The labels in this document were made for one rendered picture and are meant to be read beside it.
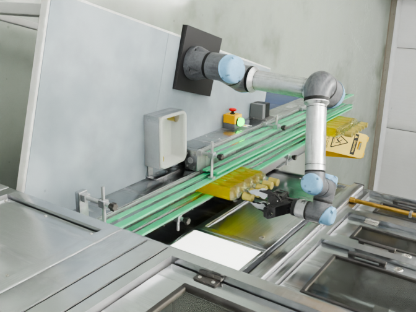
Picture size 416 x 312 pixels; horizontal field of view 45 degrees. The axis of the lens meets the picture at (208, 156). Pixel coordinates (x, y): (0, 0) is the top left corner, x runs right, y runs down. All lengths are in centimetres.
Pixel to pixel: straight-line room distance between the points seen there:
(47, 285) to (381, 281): 124
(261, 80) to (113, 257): 121
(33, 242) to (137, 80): 90
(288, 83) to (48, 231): 118
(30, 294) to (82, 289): 10
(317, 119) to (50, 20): 99
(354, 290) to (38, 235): 109
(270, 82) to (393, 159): 620
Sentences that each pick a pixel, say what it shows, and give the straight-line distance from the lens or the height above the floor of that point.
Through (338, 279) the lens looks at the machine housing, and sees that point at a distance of 195.
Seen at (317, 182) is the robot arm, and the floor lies 147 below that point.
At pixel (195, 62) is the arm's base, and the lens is 220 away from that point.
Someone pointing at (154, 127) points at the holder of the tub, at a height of 81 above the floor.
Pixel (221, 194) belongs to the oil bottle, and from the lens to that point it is 216.
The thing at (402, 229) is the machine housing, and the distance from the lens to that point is 240.
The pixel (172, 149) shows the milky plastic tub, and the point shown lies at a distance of 223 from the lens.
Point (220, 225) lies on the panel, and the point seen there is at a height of 105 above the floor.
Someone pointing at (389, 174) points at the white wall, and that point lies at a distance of 835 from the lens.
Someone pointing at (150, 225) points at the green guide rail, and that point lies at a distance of 195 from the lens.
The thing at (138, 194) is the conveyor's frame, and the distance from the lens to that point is 200.
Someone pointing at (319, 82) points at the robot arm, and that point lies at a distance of 195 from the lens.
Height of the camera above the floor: 210
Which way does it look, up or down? 32 degrees down
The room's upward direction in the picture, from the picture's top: 103 degrees clockwise
